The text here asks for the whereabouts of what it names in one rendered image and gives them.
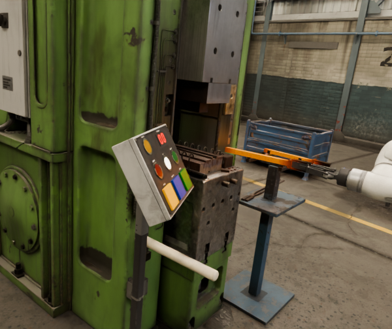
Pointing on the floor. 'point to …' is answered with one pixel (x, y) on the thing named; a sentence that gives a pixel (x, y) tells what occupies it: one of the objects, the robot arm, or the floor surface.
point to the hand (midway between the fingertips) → (300, 165)
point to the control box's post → (141, 226)
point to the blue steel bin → (287, 140)
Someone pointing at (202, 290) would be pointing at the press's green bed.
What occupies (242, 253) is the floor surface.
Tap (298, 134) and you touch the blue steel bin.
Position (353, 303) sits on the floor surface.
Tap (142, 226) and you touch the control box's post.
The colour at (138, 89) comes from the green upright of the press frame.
